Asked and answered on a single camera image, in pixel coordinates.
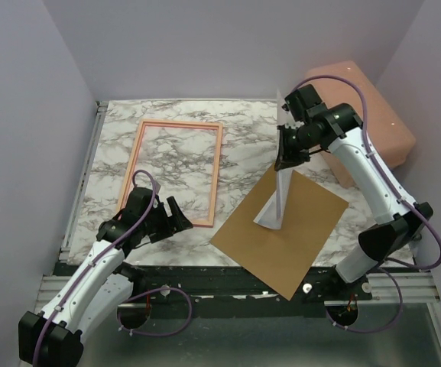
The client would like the landscape photo print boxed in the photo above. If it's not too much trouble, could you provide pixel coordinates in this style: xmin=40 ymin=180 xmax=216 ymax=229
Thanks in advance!
xmin=254 ymin=90 xmax=293 ymax=230

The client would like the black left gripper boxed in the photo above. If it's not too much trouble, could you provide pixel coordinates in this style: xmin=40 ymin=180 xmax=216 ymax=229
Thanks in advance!
xmin=141 ymin=196 xmax=193 ymax=242

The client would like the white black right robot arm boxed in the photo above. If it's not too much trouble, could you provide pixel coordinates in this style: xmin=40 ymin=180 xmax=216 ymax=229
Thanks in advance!
xmin=273 ymin=102 xmax=433 ymax=300

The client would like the pink wooden picture frame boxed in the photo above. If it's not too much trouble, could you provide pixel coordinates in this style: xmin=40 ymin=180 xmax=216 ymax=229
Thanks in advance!
xmin=117 ymin=119 xmax=223 ymax=227

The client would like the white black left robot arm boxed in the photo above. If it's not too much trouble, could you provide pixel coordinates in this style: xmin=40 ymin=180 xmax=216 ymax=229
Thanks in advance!
xmin=18 ymin=188 xmax=193 ymax=366

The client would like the aluminium front rail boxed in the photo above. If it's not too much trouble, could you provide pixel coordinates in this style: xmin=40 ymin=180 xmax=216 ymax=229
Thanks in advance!
xmin=36 ymin=271 xmax=441 ymax=307

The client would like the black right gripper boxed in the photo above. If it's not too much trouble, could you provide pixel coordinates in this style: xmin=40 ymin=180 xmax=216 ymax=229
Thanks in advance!
xmin=274 ymin=123 xmax=319 ymax=171

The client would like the brown cardboard backing board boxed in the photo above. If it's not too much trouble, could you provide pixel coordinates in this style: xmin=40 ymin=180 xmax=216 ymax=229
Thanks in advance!
xmin=211 ymin=167 xmax=349 ymax=300

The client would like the translucent pink plastic box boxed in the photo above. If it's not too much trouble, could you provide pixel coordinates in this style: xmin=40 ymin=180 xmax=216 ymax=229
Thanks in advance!
xmin=305 ymin=61 xmax=416 ymax=169

